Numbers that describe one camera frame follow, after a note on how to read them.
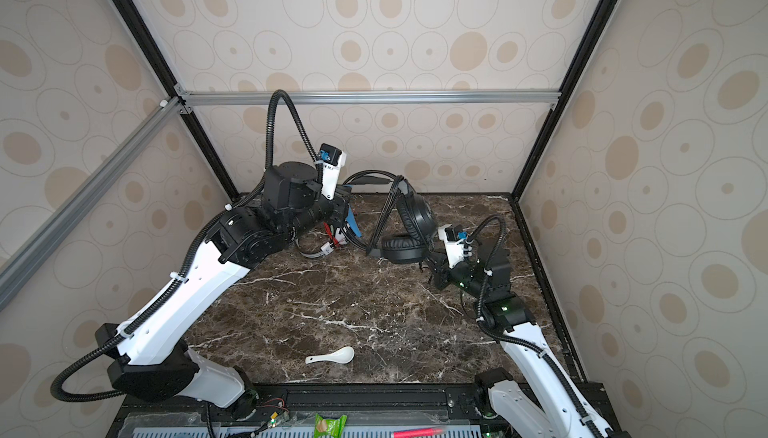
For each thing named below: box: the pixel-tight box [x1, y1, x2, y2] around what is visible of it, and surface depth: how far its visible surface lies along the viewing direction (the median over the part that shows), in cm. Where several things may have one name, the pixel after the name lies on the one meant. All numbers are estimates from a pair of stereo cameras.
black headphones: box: [342, 170, 438, 265], surface depth 57 cm
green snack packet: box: [314, 413, 348, 438], surface depth 70 cm
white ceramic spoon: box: [305, 346, 355, 365], surface depth 82 cm
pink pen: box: [392, 428, 446, 438], surface depth 71 cm
